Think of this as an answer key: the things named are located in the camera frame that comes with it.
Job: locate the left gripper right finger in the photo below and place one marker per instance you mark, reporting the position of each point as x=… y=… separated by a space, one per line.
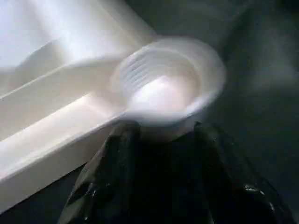
x=233 y=191

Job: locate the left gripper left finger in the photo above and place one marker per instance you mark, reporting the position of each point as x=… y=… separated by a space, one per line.
x=105 y=186

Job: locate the white plastic table top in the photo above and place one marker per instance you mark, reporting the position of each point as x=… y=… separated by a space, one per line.
x=70 y=93

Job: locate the black work mat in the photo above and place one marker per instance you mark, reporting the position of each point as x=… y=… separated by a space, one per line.
x=261 y=93

